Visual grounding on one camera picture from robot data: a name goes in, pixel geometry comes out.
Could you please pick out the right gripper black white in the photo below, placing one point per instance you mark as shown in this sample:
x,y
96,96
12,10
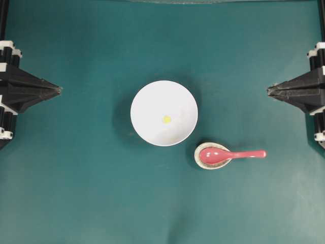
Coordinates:
x,y
311,101

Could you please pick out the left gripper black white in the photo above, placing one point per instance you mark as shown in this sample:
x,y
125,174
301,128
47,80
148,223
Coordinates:
x,y
10,73

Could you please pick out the pink ceramic spoon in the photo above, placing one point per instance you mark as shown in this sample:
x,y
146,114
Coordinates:
x,y
213,155

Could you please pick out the yellow hexagonal prism block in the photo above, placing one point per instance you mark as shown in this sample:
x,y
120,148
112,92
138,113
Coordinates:
x,y
166,119

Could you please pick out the speckled egg-shaped spoon rest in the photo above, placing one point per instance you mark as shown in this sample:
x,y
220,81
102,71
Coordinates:
x,y
207,166

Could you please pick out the white round bowl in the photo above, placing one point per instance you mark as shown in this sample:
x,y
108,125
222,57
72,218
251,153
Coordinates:
x,y
160,98

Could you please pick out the black frame post left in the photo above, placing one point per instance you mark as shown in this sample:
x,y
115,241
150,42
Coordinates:
x,y
4,7

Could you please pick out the black frame post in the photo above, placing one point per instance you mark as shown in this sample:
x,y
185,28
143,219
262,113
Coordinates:
x,y
321,10
4,7

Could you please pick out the black frame post right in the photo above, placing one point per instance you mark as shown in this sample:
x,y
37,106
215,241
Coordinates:
x,y
321,10

